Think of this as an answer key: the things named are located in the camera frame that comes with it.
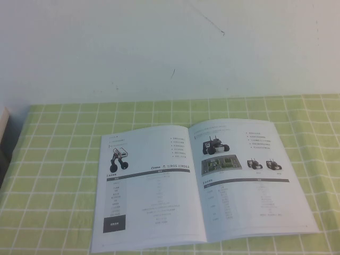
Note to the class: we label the white box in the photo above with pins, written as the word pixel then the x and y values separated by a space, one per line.
pixel 4 125

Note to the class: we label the white product booklet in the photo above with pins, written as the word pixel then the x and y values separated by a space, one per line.
pixel 159 199

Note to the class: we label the green checkered tablecloth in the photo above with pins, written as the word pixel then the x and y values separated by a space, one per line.
pixel 53 186

